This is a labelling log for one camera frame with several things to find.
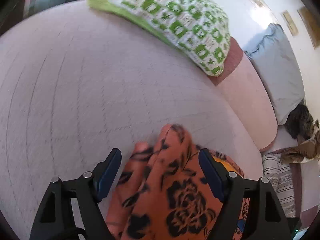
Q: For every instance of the striped grey cloth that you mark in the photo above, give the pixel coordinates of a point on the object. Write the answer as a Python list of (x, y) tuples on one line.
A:
[(280, 176)]

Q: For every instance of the light blue pillow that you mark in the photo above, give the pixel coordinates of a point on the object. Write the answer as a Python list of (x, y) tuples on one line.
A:
[(272, 57)]

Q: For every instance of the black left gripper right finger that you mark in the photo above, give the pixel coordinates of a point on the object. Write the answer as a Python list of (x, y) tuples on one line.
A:
[(248, 205)]

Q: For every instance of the orange black floral garment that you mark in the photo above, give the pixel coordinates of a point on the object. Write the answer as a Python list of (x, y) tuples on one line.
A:
[(162, 192)]

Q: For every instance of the brown patterned blanket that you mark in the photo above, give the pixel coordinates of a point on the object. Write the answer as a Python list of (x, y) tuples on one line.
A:
[(305, 129)]

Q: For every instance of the green white patterned pillow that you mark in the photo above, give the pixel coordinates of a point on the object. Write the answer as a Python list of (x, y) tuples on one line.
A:
[(199, 28)]

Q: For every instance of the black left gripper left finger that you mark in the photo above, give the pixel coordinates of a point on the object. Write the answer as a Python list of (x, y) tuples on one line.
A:
[(69, 209)]

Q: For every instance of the pink bolster cushion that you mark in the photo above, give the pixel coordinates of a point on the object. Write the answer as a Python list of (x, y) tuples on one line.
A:
[(243, 89)]

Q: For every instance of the pale quilted bed cover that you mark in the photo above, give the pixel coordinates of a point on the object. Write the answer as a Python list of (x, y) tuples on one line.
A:
[(76, 83)]

